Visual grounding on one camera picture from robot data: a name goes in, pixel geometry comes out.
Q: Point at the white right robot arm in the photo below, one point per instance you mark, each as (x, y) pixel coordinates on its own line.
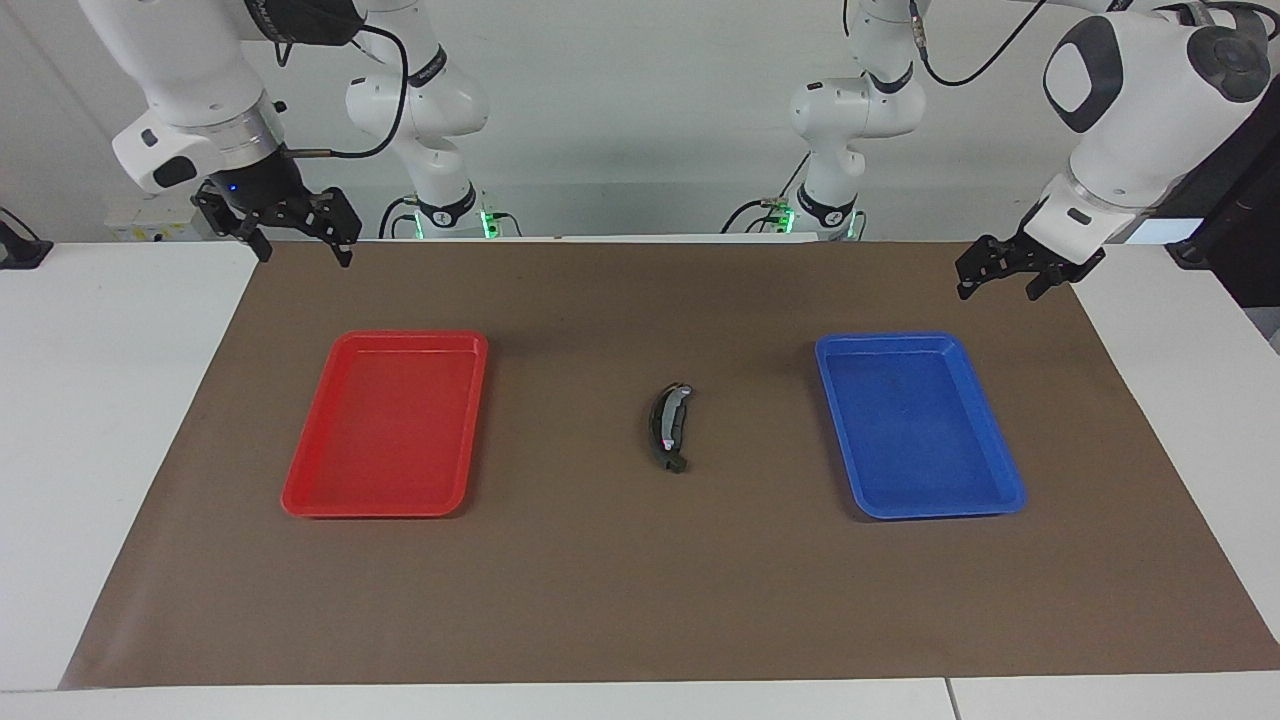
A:
(180, 60)

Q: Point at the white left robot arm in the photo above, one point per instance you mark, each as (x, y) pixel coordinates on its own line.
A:
(1130, 130)

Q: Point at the black clamp stand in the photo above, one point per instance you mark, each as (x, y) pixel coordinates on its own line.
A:
(20, 248)

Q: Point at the red plastic tray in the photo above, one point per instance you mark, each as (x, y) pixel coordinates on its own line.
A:
(390, 430)

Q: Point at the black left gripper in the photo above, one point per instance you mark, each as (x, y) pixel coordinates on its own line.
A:
(1035, 255)

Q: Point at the white socket box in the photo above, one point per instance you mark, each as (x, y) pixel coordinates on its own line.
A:
(150, 218)

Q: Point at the brown table mat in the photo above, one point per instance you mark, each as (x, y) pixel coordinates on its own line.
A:
(600, 580)

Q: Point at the curved metal brake shoe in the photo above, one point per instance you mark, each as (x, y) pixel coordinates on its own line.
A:
(672, 410)

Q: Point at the blue plastic tray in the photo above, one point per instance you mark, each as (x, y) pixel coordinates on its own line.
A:
(915, 430)

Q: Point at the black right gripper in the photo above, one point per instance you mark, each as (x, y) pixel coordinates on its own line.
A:
(260, 190)

